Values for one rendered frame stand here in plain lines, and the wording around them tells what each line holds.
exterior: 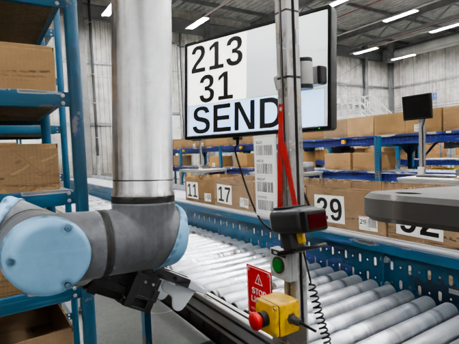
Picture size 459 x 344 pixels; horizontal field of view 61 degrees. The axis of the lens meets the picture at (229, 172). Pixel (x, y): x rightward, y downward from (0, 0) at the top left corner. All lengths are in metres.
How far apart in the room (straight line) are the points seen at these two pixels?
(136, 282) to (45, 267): 0.23
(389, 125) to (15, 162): 6.42
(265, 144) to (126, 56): 0.47
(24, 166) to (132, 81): 0.40
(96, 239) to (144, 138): 0.14
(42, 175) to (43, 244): 0.42
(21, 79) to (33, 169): 0.18
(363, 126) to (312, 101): 6.26
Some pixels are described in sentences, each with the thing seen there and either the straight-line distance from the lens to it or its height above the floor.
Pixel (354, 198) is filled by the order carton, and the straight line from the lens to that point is 1.53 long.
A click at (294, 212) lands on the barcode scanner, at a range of 0.78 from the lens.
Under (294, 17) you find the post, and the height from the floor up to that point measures 1.50.
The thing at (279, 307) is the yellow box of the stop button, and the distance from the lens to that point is 0.88.
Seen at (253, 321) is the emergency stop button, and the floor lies 0.85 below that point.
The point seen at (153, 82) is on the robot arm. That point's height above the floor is 1.31.
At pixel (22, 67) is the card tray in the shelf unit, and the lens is 0.90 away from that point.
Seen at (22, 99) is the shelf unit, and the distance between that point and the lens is 0.86.
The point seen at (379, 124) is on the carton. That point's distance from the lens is 7.05.
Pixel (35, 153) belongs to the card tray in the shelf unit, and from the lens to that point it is 0.89.
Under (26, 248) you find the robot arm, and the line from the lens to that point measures 0.49.
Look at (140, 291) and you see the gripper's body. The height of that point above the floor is 0.98.
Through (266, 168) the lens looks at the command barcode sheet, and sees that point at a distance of 0.92.
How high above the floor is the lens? 1.21
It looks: 3 degrees down
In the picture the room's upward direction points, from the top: 2 degrees counter-clockwise
